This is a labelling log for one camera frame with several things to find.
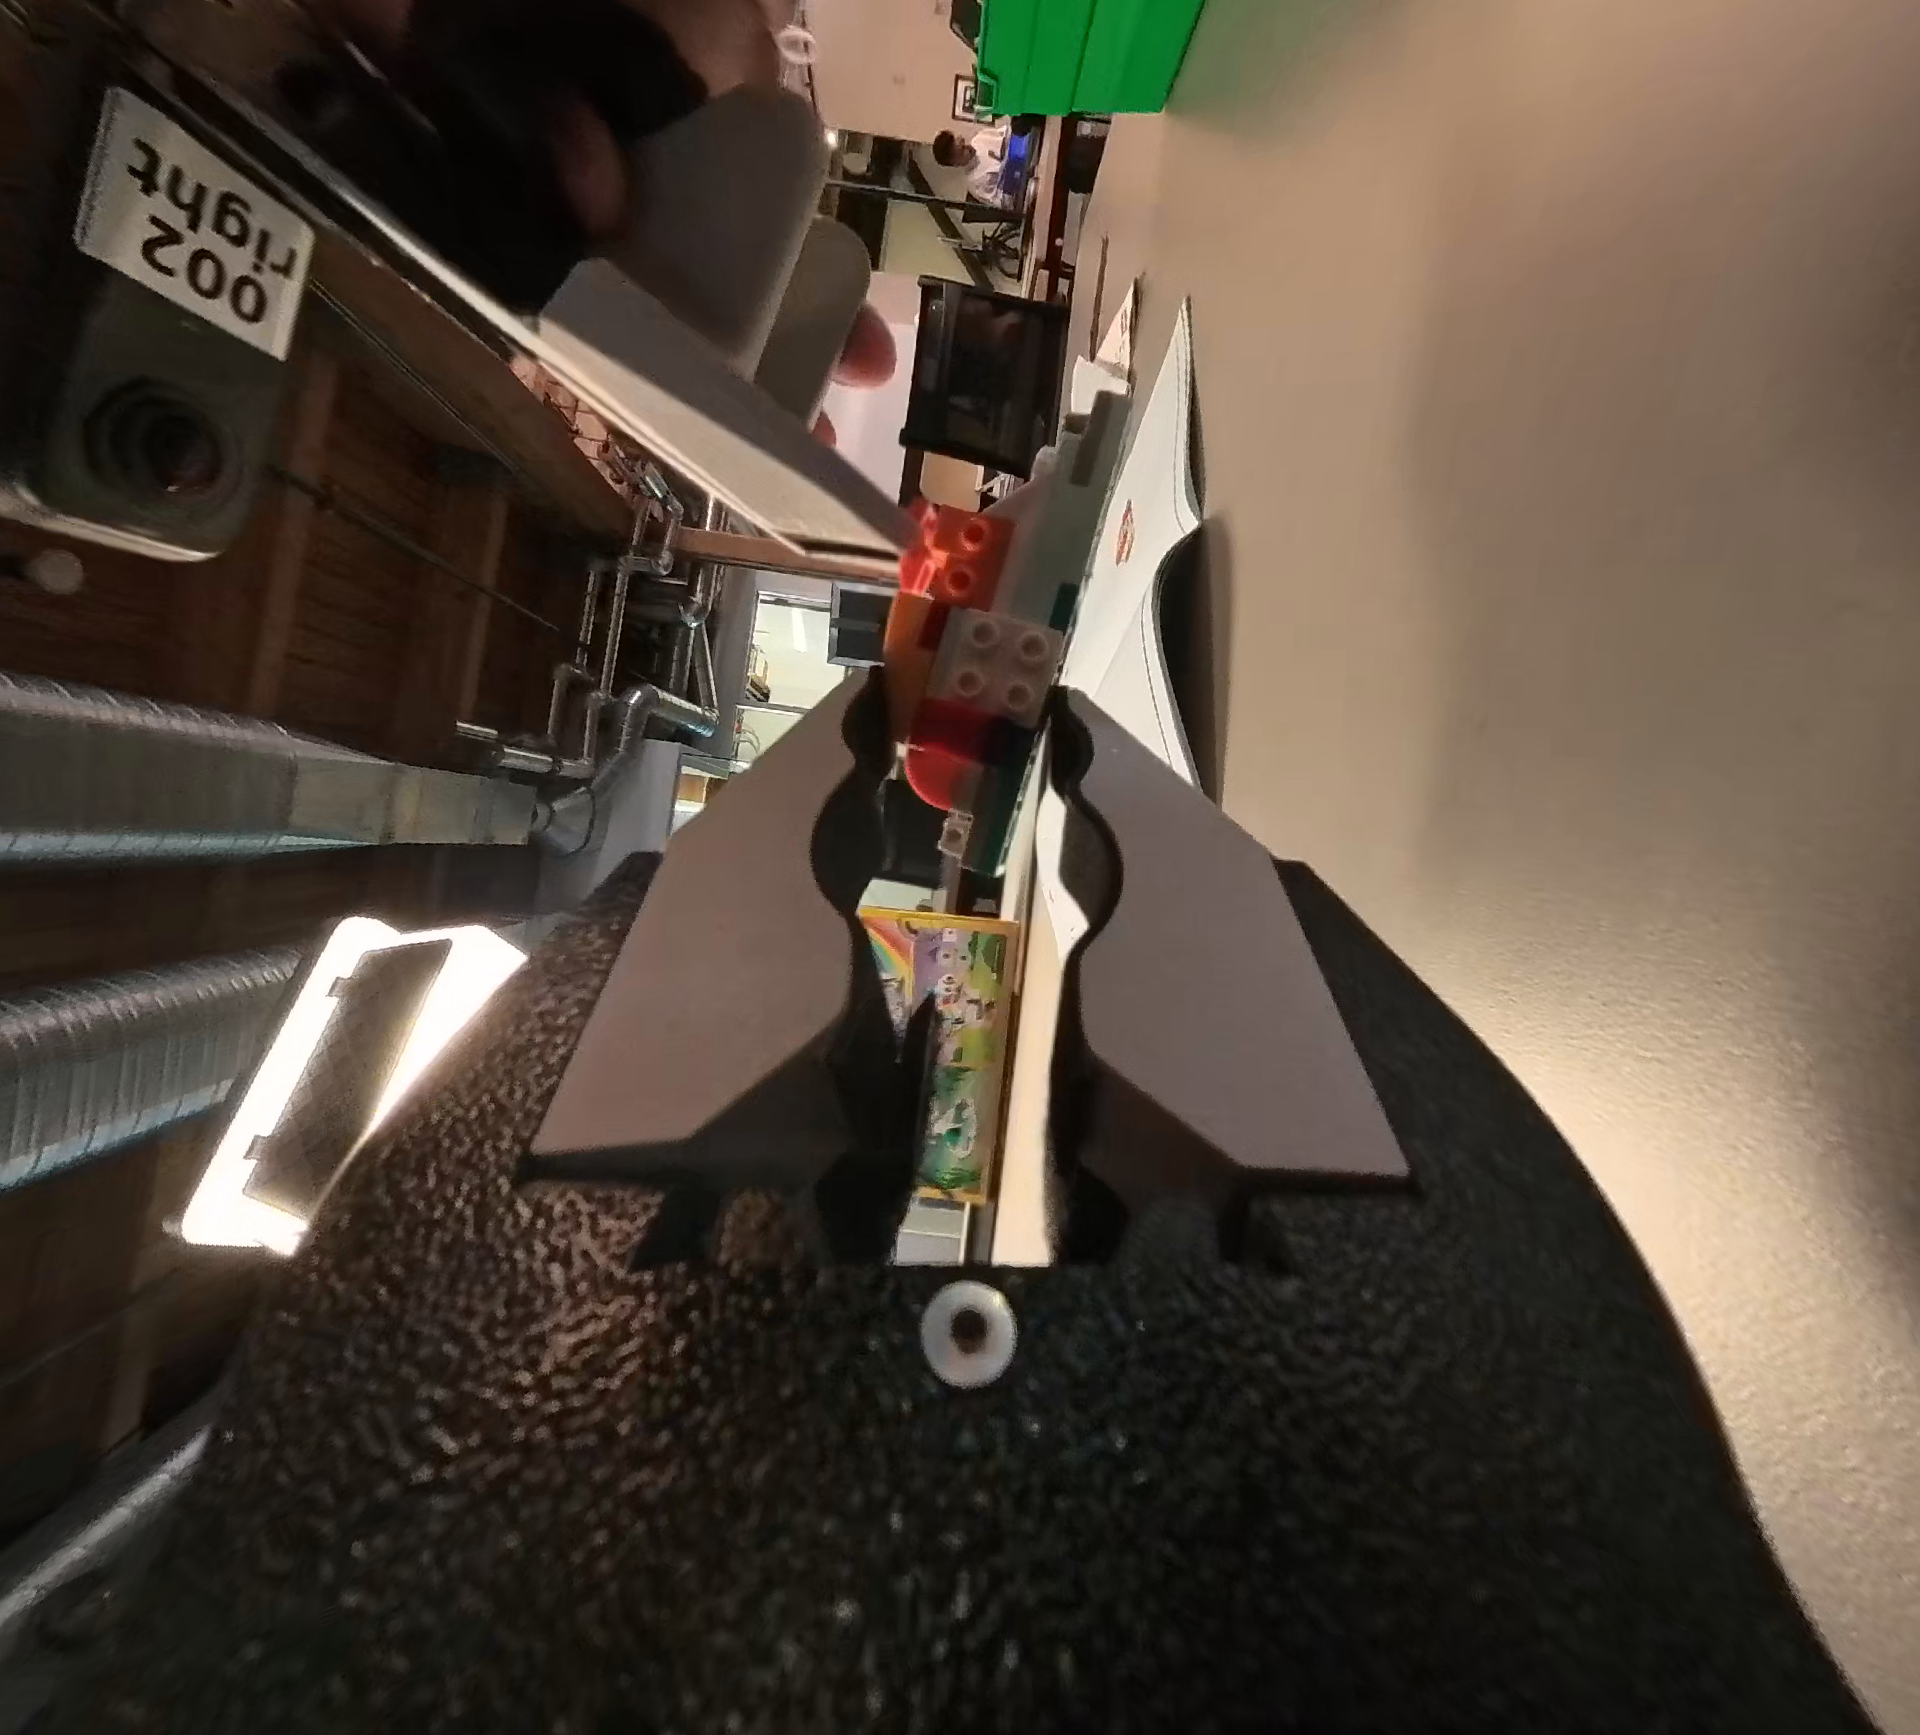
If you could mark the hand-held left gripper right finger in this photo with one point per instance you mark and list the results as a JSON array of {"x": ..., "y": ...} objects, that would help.
[{"x": 1230, "y": 1016}]

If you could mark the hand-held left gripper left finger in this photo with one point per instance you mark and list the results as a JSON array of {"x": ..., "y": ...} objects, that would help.
[{"x": 705, "y": 1000}]

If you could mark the large silver spiral duct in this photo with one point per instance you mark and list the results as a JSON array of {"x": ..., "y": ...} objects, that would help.
[
  {"x": 271, "y": 776},
  {"x": 135, "y": 1076}
]

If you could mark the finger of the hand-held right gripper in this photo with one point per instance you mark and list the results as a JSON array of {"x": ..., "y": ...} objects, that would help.
[
  {"x": 750, "y": 482},
  {"x": 705, "y": 378}
]

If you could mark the multicoloured lego model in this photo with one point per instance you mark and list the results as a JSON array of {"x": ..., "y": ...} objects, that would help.
[{"x": 990, "y": 662}]

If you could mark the small instruction leaflet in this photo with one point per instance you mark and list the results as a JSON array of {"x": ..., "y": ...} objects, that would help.
[{"x": 1119, "y": 324}]

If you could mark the open instruction booklet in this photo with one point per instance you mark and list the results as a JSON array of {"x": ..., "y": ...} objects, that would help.
[{"x": 1155, "y": 536}]

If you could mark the colourful lego box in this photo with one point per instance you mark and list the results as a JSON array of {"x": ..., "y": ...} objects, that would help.
[{"x": 944, "y": 1016}]

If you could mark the black chair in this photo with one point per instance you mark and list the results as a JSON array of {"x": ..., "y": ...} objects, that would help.
[{"x": 983, "y": 370}]

